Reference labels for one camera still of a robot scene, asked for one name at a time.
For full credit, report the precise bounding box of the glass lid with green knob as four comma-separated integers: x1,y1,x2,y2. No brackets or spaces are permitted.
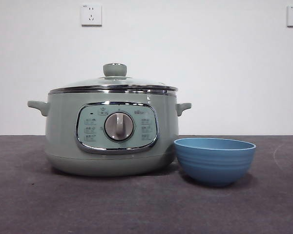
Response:
48,62,178,95

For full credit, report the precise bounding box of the pale green electric steamer pot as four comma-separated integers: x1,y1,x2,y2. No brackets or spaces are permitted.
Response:
27,91,192,176

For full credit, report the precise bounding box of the blue ribbed bowl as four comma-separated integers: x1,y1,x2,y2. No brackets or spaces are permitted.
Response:
173,137,256,187

